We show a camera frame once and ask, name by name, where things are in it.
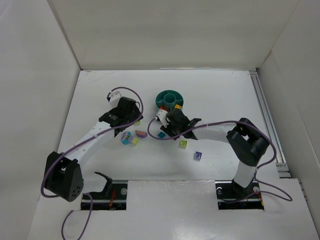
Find teal square lego brick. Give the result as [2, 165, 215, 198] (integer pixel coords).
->
[157, 131, 166, 139]

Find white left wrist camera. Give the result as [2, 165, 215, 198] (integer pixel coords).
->
[107, 91, 122, 109]

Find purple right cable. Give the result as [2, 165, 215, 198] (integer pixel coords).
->
[147, 117, 293, 203]

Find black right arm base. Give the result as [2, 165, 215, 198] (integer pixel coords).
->
[215, 180, 265, 210]

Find purple butterfly lego piece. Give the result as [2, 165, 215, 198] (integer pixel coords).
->
[135, 130, 148, 138]

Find purple lego brick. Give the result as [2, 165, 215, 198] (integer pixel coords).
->
[193, 151, 202, 161]

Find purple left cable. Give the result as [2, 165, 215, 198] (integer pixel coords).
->
[40, 86, 145, 240]

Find aluminium rail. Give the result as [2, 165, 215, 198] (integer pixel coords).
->
[249, 70, 292, 179]

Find pale green lego brick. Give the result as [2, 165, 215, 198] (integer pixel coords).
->
[130, 137, 139, 146]

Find teal flower lego piece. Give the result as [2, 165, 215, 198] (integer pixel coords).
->
[121, 131, 132, 145]

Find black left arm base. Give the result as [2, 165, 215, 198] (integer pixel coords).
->
[80, 171, 128, 211]

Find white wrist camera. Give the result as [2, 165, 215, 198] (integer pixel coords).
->
[107, 91, 122, 109]
[156, 109, 169, 128]

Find purple cable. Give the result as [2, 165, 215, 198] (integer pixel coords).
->
[40, 86, 145, 240]
[147, 117, 293, 203]

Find teal round divided container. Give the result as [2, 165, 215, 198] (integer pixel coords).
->
[155, 89, 184, 112]

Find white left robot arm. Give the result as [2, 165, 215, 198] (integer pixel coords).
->
[41, 96, 143, 202]

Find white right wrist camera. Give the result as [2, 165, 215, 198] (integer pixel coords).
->
[156, 109, 169, 128]

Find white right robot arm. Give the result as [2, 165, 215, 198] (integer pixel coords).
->
[156, 108, 270, 189]

